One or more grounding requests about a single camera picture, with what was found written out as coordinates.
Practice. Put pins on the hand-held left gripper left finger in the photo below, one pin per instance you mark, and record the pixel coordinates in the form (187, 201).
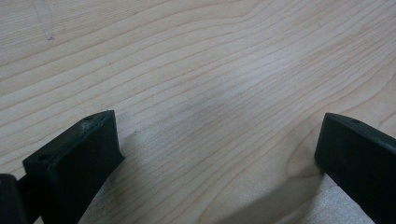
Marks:
(74, 168)

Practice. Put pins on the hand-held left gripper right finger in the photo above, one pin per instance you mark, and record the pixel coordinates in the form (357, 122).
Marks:
(358, 155)

